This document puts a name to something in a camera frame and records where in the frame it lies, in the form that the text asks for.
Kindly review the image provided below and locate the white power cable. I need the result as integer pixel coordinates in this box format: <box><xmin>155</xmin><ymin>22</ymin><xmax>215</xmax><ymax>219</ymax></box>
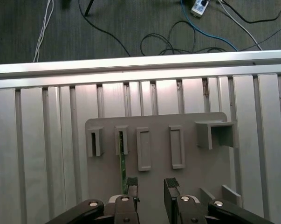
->
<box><xmin>217</xmin><ymin>0</ymin><xmax>264</xmax><ymax>51</ymax></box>

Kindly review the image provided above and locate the black looped floor cable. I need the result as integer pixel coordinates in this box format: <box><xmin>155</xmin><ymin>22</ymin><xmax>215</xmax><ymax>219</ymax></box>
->
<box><xmin>139</xmin><ymin>20</ymin><xmax>227</xmax><ymax>56</ymax></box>

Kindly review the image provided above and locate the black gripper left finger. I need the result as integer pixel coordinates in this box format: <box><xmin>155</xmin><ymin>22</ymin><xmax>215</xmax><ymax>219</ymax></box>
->
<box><xmin>46</xmin><ymin>176</ymin><xmax>141</xmax><ymax>224</ymax></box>

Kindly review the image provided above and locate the white power strip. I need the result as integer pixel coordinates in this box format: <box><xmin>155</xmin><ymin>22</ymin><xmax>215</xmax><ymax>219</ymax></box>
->
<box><xmin>191</xmin><ymin>0</ymin><xmax>211</xmax><ymax>19</ymax></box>

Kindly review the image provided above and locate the black furniture leg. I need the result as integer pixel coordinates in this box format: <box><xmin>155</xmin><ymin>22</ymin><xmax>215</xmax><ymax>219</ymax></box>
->
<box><xmin>84</xmin><ymin>0</ymin><xmax>96</xmax><ymax>17</ymax></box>

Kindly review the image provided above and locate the grey parts rack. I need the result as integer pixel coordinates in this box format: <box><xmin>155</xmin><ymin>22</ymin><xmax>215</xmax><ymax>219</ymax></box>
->
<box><xmin>84</xmin><ymin>112</ymin><xmax>243</xmax><ymax>224</ymax></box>

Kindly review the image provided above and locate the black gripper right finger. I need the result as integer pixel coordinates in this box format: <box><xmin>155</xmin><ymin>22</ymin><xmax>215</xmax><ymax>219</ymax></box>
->
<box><xmin>164</xmin><ymin>177</ymin><xmax>275</xmax><ymax>224</ymax></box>

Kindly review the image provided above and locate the white twisted floor cable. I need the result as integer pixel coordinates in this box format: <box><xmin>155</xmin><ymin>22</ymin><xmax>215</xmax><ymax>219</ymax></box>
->
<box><xmin>32</xmin><ymin>0</ymin><xmax>55</xmax><ymax>63</ymax></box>

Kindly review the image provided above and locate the blue floor cable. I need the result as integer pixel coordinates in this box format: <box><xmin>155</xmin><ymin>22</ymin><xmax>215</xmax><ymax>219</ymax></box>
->
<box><xmin>180</xmin><ymin>0</ymin><xmax>239</xmax><ymax>51</ymax></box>

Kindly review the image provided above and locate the green RAM stick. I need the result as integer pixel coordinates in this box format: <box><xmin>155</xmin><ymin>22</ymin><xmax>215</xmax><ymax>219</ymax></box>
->
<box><xmin>118</xmin><ymin>131</ymin><xmax>129</xmax><ymax>196</ymax></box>

